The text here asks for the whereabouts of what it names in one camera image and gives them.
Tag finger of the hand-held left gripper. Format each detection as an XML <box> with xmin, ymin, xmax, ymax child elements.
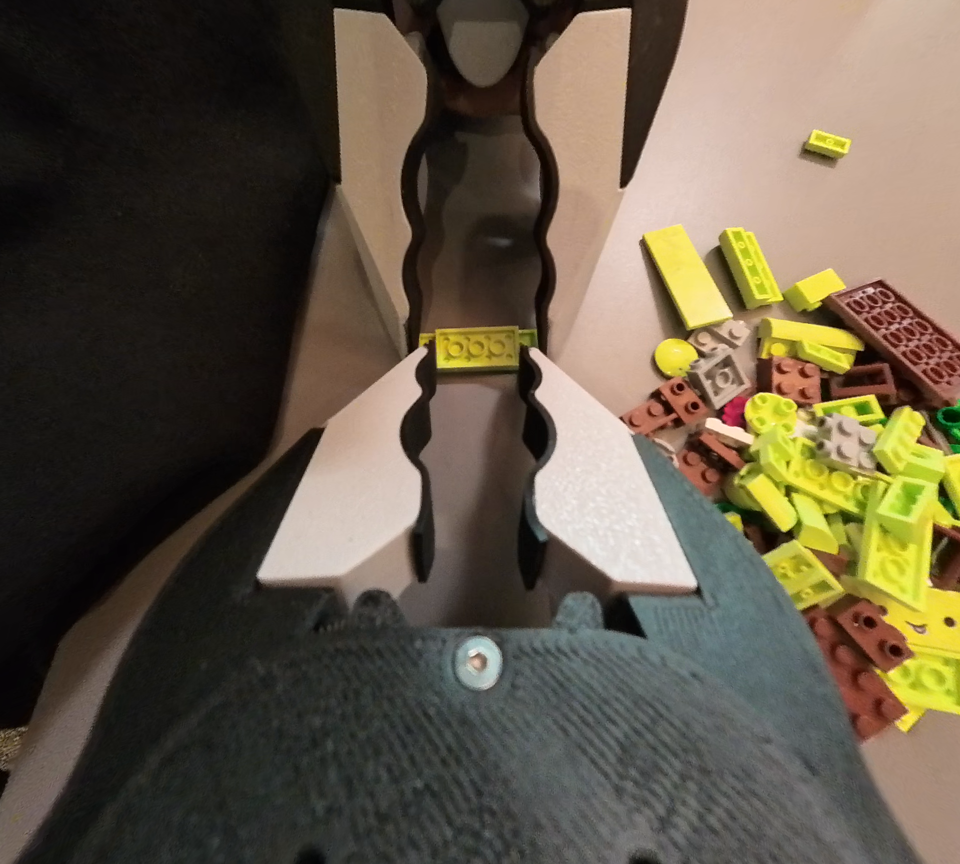
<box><xmin>332</xmin><ymin>8</ymin><xmax>438</xmax><ymax>357</ymax></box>
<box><xmin>521</xmin><ymin>4</ymin><xmax>636</xmax><ymax>359</ymax></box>

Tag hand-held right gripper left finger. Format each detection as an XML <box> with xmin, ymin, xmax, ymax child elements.
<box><xmin>256</xmin><ymin>347</ymin><xmax>438</xmax><ymax>606</ymax></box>

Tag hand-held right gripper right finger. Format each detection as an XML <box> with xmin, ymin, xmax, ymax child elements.
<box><xmin>517</xmin><ymin>347</ymin><xmax>702</xmax><ymax>599</ymax></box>

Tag lime green plates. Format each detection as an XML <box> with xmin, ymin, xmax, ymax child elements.
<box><xmin>418</xmin><ymin>326</ymin><xmax>540</xmax><ymax>374</ymax></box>

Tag pile of toy bricks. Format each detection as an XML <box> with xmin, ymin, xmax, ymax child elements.
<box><xmin>621</xmin><ymin>128</ymin><xmax>960</xmax><ymax>741</ymax></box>

